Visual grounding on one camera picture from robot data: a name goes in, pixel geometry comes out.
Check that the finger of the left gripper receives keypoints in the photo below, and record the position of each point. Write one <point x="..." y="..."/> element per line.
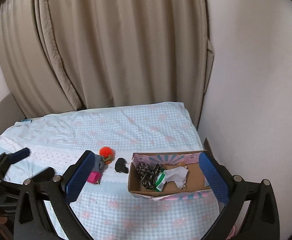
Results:
<point x="12" y="158"/>
<point x="43" y="176"/>

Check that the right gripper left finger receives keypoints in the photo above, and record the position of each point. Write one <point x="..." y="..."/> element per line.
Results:
<point x="61" y="191"/>

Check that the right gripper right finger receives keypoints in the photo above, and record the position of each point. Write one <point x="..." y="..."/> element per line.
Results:
<point x="261" y="220"/>

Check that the grey soft cloth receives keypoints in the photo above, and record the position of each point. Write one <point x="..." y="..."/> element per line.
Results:
<point x="99" y="164"/>

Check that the orange pompom toy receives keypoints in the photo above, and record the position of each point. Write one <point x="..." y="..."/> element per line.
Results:
<point x="107" y="154"/>

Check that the small black soft object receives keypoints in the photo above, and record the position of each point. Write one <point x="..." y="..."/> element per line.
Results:
<point x="120" y="166"/>

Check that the white cloth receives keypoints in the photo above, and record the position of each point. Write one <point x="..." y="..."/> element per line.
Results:
<point x="177" y="175"/>

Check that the black patterned cloth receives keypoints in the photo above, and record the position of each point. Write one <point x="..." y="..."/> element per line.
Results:
<point x="148" y="174"/>

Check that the grey sofa armrest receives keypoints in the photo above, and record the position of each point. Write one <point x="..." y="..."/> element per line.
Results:
<point x="10" y="113"/>

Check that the light blue checked bedspread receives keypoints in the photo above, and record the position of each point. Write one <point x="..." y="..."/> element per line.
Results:
<point x="107" y="210"/>

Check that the green white packet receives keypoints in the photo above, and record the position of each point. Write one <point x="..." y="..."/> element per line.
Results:
<point x="160" y="182"/>

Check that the pink patterned cardboard box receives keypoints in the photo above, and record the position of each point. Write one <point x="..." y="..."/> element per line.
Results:
<point x="195" y="183"/>

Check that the beige curtain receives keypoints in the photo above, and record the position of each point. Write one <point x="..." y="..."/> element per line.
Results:
<point x="68" y="55"/>

